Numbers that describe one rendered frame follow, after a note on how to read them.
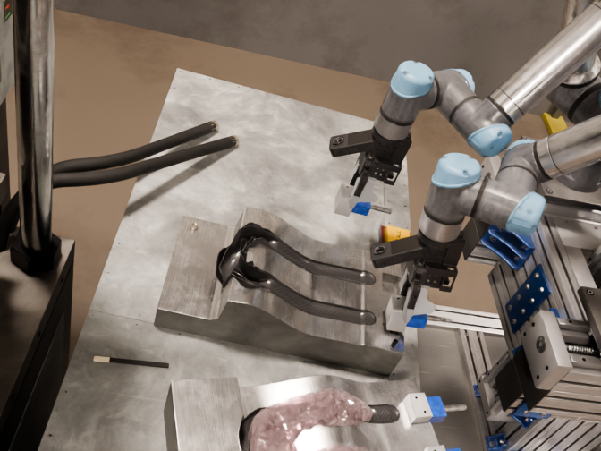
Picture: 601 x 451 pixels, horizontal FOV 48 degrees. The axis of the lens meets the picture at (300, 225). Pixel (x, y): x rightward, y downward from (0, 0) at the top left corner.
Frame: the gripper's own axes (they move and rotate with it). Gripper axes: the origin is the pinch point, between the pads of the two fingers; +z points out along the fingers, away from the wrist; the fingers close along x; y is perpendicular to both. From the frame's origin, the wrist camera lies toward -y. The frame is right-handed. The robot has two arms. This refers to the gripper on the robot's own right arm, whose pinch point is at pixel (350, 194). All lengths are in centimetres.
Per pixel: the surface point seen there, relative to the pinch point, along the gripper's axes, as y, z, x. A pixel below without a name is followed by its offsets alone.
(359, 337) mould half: 4.7, 6.2, -34.4
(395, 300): 10.4, 0.1, -27.8
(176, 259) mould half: -34.5, 8.9, -22.9
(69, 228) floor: -78, 95, 52
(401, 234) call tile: 16.9, 11.3, 3.4
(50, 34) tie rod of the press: -60, -39, -26
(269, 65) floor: -17, 95, 192
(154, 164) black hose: -44.6, 5.1, -0.4
